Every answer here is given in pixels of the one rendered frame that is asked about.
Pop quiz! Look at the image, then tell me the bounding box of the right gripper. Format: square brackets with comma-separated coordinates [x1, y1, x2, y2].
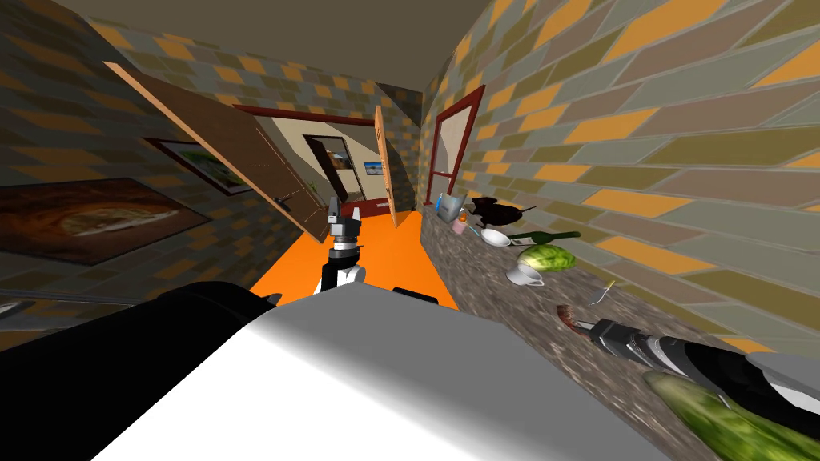
[572, 319, 649, 363]

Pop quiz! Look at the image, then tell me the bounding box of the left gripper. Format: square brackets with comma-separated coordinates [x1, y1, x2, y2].
[327, 196, 364, 247]

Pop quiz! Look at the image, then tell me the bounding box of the silver fork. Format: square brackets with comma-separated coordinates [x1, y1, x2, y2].
[589, 279, 617, 307]

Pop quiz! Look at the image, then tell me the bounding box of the orange door leaf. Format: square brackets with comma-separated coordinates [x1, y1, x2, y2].
[374, 105, 400, 230]

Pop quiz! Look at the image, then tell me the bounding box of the green lettuce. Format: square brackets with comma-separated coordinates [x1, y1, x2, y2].
[517, 243, 577, 274]

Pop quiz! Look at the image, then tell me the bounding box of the white mug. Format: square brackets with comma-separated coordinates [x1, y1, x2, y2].
[505, 262, 546, 288]

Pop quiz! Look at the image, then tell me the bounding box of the green bottle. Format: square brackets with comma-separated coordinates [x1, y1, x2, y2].
[508, 230, 583, 248]

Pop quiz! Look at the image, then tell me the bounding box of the grey kettle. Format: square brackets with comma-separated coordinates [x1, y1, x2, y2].
[435, 191, 469, 225]

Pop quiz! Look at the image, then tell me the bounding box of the brown door leaf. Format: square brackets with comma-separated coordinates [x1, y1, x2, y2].
[102, 60, 332, 245]

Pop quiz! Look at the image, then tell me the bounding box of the red framed window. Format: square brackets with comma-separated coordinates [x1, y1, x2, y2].
[424, 84, 487, 207]

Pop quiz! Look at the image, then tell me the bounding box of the black pan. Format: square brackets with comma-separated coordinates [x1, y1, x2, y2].
[470, 196, 540, 229]

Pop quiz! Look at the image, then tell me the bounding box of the green landscape picture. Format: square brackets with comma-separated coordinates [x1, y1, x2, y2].
[143, 137, 255, 198]

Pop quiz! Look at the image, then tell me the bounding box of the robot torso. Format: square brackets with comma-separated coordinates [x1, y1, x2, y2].
[89, 281, 675, 461]

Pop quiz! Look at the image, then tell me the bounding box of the green cucumber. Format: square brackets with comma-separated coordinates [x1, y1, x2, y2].
[643, 371, 820, 461]

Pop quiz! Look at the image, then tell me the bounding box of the brown orange picture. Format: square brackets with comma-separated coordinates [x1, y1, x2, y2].
[0, 177, 213, 267]

